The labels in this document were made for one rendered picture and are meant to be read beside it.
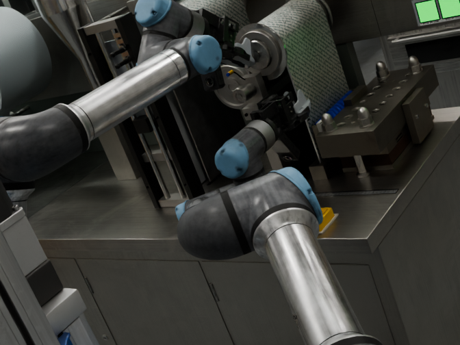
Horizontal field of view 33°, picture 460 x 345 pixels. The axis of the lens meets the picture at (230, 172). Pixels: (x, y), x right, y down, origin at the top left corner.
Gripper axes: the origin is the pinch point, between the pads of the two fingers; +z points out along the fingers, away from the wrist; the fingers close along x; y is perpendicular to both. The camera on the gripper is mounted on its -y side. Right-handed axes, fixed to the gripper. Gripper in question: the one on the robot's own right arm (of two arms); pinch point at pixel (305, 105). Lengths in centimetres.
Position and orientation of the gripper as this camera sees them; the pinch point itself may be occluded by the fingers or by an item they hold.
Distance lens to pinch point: 193.3
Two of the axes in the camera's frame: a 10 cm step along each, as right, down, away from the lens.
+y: -3.4, -8.8, -3.4
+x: -7.8, 0.6, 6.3
